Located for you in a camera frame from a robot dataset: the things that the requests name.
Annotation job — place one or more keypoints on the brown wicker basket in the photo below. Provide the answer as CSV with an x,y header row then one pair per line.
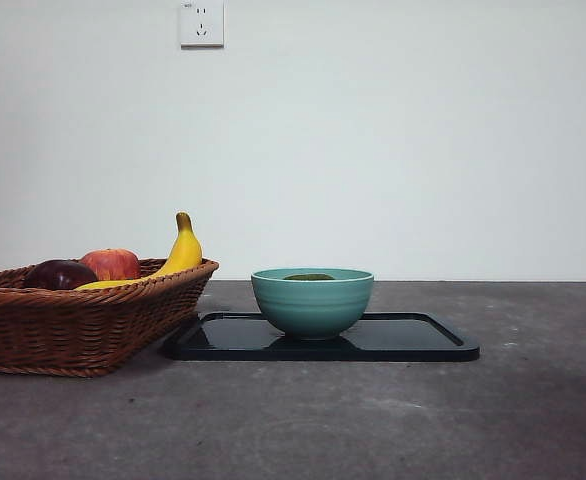
x,y
48,330

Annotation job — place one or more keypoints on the dark purple round fruit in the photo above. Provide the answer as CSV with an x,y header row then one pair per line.
x,y
55,275

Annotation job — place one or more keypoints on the green avocado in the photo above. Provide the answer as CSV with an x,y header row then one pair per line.
x,y
308,276

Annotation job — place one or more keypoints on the red apple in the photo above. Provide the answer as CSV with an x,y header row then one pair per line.
x,y
113,262

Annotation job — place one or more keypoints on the yellow banana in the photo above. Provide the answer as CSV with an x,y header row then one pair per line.
x,y
186,250

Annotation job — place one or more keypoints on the teal bowl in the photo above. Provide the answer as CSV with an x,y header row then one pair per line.
x,y
313,305

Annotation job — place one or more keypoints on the black rectangular tray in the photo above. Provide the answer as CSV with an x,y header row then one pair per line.
x,y
413,340

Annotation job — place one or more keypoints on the white wall socket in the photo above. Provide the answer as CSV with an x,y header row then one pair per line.
x,y
202,25

